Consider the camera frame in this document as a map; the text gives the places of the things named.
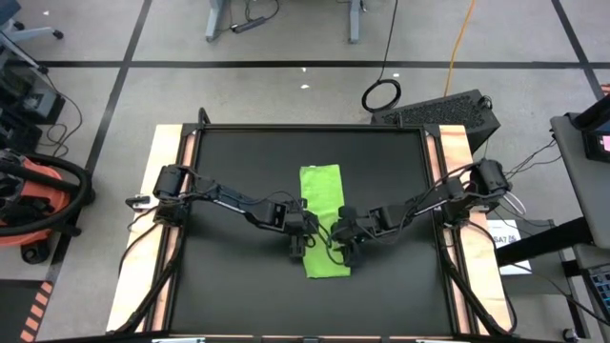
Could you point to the grey desk leg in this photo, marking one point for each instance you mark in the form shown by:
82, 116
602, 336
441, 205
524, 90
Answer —
214, 24
355, 24

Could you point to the green microfiber towel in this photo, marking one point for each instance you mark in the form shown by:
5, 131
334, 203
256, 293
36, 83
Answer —
321, 190

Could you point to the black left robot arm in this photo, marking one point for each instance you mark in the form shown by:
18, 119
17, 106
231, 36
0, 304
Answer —
229, 195

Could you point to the black aluminium table frame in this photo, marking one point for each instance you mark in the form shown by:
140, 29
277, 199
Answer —
310, 127

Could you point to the black perforated computer case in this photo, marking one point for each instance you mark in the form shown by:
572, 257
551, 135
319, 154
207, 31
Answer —
438, 112

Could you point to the small grey clamp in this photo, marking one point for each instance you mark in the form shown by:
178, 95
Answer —
138, 203

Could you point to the keypad with blue keys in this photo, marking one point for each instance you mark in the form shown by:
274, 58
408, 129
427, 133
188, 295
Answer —
601, 290

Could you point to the white paper sheet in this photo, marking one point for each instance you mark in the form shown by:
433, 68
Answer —
500, 233

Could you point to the black device with pink screen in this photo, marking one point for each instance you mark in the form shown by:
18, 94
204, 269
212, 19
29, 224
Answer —
595, 143

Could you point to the black table leg beam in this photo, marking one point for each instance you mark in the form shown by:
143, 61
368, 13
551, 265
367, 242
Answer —
548, 240

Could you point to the black castor wheel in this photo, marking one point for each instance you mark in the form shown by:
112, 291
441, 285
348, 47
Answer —
570, 334

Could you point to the black corner hook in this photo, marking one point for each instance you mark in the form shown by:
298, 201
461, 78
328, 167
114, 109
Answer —
200, 116

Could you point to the grey office chair white base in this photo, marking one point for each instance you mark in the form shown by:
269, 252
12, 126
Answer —
33, 32

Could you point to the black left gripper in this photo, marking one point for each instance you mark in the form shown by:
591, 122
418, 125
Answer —
302, 223

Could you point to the orange black vacuum cleaner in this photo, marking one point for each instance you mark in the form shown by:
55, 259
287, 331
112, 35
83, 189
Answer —
33, 190

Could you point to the black power strip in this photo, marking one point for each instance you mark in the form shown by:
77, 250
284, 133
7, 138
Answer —
248, 25

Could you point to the grey side table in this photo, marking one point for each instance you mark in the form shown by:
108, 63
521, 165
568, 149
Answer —
586, 190

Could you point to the white frame bracket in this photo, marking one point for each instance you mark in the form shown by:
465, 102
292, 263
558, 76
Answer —
178, 340

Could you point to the light wooden side board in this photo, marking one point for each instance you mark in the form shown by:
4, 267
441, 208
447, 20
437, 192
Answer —
157, 157
457, 147

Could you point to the black computer tower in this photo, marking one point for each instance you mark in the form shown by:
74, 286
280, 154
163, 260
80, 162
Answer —
28, 90
19, 133

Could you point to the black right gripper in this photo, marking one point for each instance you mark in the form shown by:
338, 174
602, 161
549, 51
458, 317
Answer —
355, 224

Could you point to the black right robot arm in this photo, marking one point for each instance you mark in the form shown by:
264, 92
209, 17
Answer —
429, 197

